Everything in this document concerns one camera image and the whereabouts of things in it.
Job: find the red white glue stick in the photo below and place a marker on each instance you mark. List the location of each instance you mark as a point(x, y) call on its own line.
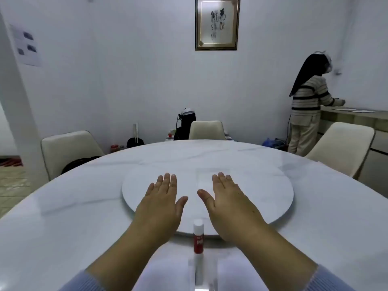
point(198, 243)

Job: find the person's left forearm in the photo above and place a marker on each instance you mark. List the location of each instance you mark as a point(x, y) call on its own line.
point(127, 257)

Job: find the beige sideboard cabinet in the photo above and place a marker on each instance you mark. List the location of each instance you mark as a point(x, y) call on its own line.
point(376, 148)

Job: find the white headset device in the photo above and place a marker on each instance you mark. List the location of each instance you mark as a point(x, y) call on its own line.
point(186, 111)

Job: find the small black bag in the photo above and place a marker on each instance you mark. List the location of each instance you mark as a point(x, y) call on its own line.
point(135, 143)

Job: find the person's right hand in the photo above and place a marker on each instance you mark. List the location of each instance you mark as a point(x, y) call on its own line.
point(233, 212)

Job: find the blue plastic bag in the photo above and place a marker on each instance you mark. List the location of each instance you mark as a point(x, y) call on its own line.
point(272, 143)

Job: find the stack of white papers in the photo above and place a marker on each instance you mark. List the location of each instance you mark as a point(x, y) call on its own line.
point(239, 275)
point(169, 269)

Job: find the clear plastic tube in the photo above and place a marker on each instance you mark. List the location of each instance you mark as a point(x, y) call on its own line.
point(135, 130)

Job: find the person's right forearm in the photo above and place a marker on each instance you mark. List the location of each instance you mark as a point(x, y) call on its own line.
point(272, 260)

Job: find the person's left hand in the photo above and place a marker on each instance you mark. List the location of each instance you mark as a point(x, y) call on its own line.
point(157, 209)

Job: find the red lidded jar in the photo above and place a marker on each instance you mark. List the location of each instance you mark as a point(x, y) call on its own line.
point(114, 148)

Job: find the round marble turntable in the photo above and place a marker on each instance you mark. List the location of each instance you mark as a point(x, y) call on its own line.
point(272, 190)

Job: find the red slippers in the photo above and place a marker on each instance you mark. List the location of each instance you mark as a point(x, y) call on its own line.
point(10, 163)

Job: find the black cloth bundle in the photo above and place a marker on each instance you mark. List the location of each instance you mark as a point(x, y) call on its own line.
point(78, 163)

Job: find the cream upholstered chair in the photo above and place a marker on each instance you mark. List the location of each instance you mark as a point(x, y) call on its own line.
point(342, 145)
point(66, 151)
point(207, 130)

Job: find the framed calligraphy picture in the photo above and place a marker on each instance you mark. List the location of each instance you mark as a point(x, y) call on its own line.
point(218, 24)

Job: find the printed wall notice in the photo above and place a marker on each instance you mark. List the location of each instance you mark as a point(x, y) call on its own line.
point(27, 48)

